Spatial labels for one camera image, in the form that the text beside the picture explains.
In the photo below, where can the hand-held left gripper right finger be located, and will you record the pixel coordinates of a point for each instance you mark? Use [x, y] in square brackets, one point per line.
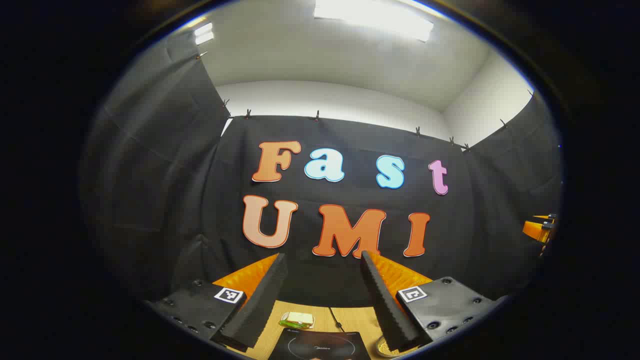
[385, 300]

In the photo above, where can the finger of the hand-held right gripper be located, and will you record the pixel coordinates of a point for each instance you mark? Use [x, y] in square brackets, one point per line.
[534, 229]

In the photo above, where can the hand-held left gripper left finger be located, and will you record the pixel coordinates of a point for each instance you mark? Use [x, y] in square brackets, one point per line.
[265, 295]

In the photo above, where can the black induction cooktop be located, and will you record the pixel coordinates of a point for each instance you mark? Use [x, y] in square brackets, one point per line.
[320, 345]

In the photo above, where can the sandwich with lettuce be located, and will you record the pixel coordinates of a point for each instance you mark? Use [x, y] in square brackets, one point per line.
[298, 318]

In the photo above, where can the black backdrop cloth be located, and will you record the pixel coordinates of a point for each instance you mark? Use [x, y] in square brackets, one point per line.
[200, 175]

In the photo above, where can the large ceiling light panel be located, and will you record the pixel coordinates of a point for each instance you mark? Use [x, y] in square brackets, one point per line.
[375, 17]

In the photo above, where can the small ceiling light panel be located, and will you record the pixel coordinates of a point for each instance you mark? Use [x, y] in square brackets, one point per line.
[203, 33]

